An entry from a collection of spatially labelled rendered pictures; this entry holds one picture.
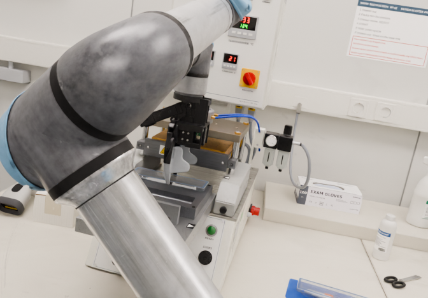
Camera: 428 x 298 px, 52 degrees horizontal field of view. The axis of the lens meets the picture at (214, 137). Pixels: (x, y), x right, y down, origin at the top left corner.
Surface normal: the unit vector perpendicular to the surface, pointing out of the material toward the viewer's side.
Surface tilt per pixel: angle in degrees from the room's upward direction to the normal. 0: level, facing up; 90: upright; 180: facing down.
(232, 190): 41
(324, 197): 90
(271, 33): 90
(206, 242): 65
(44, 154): 94
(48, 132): 104
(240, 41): 90
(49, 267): 0
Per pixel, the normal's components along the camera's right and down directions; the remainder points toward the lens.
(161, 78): 0.77, 0.28
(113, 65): 0.20, -0.13
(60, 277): 0.15, -0.96
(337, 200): -0.10, 0.22
